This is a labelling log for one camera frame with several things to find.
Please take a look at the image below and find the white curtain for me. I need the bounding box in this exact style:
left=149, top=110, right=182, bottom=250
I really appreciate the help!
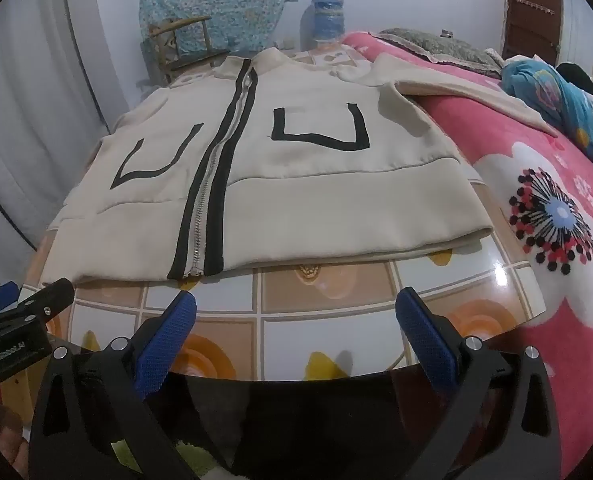
left=0, top=0, right=148, bottom=273

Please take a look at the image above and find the green leaf-print pillow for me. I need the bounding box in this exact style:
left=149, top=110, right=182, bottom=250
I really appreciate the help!
left=371, top=27, right=505, bottom=75

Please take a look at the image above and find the pink floral blanket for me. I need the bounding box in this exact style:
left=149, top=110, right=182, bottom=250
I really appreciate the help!
left=341, top=30, right=593, bottom=473

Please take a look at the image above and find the patterned tile-print tablecloth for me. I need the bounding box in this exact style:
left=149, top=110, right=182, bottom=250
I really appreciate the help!
left=24, top=47, right=548, bottom=382

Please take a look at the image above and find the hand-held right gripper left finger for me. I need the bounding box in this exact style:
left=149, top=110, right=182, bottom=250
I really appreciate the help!
left=28, top=290, right=204, bottom=480

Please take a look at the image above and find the wooden chair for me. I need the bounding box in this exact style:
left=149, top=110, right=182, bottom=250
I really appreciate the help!
left=149, top=15, right=232, bottom=86

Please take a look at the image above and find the blue printed clothing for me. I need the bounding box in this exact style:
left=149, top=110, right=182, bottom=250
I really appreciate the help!
left=501, top=59, right=593, bottom=173

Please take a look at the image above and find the teal patterned hanging cloth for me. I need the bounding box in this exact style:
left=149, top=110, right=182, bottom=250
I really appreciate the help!
left=139, top=0, right=299, bottom=55

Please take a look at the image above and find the cream jacket with black trim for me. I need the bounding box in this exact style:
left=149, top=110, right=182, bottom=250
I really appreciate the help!
left=44, top=47, right=559, bottom=286

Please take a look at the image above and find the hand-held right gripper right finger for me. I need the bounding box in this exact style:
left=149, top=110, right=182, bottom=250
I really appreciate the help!
left=376, top=286, right=562, bottom=480

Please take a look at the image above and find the black cloth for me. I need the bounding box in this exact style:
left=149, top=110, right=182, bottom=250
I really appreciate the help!
left=556, top=61, right=593, bottom=105

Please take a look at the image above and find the brown wooden door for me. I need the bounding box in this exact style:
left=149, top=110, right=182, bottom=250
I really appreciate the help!
left=500, top=0, right=565, bottom=65

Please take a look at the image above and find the blue water jug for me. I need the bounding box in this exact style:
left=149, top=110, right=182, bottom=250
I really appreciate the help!
left=303, top=0, right=348, bottom=45

